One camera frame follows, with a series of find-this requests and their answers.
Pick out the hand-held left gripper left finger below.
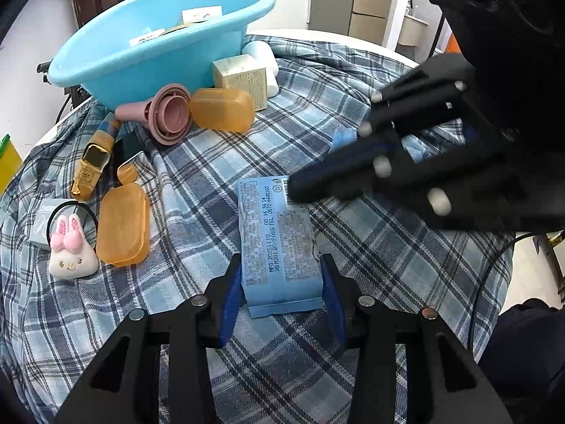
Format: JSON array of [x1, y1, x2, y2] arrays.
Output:
[[53, 254, 243, 424]]

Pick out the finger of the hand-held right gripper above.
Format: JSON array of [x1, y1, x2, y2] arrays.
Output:
[[358, 53, 476, 139], [288, 120, 522, 232]]

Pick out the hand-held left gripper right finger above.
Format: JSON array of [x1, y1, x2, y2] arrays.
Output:
[[319, 254, 515, 424]]

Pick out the blue tissue packet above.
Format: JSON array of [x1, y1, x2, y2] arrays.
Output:
[[237, 176, 326, 319]]

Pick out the orange translucent plastic case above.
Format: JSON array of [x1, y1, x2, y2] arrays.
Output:
[[96, 184, 151, 268], [189, 87, 256, 133]]

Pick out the white rabbit hair tie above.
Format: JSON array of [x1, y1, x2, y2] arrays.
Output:
[[46, 201, 100, 279]]

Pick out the blue plastic basin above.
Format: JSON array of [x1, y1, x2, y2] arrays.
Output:
[[48, 0, 276, 113]]

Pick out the white washbasin cabinet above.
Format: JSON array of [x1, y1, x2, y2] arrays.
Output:
[[397, 4, 435, 49]]

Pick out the blue plaid cloth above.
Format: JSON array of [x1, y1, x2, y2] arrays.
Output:
[[0, 31, 517, 424]]

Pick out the grey and gold refrigerator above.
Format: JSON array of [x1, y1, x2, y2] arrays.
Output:
[[349, 0, 400, 47]]

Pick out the cream cardboard box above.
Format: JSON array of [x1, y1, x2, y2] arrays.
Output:
[[212, 54, 271, 111]]

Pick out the white plastic bottle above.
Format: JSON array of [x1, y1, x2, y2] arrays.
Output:
[[242, 41, 280, 96]]

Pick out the small orange lid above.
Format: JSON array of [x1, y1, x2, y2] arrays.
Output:
[[116, 159, 138, 185]]

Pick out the black smartphone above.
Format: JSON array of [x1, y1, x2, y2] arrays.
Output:
[[112, 131, 148, 164]]

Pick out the person's dark trousers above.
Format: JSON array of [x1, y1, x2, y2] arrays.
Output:
[[477, 298, 565, 424]]

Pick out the dusty pink silicone funnel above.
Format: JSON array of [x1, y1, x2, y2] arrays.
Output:
[[115, 84, 194, 146]]

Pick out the gold metallic object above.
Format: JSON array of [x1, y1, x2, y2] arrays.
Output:
[[71, 112, 122, 201]]

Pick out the grey small box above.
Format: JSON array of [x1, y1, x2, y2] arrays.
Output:
[[29, 199, 89, 248]]

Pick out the white small box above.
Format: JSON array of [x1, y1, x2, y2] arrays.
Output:
[[129, 29, 166, 47], [181, 6, 224, 25]]

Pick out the yellow basket with green rim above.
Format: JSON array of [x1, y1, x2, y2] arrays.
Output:
[[0, 134, 23, 195]]

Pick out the black bicycle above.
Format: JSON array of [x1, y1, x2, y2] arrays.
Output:
[[37, 62, 95, 111]]

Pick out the black cable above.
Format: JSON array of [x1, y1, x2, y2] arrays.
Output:
[[468, 230, 565, 358]]

